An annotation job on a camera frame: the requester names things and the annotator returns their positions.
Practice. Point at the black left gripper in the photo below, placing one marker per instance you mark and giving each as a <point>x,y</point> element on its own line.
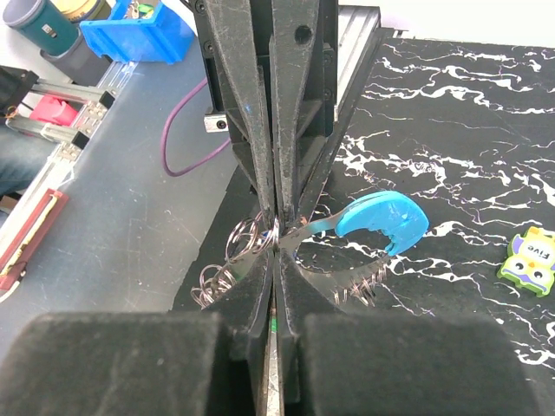
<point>271,70</point>

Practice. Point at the green monster key tag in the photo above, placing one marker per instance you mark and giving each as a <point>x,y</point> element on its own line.
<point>530,261</point>

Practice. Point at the dark teal cup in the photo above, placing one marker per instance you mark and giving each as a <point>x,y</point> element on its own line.
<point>41,23</point>

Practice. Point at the aluminium frame left rail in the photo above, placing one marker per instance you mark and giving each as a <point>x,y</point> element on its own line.
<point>355,26</point>

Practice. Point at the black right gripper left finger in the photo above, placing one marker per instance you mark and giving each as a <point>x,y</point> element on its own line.
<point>209,362</point>

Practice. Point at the blue plastic storage bin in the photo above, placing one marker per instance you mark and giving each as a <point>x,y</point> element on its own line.
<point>139,31</point>

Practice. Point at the person in blue jeans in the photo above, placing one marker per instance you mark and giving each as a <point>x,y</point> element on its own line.
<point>22,158</point>

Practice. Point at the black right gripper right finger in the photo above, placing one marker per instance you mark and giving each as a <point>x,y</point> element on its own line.
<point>391,364</point>

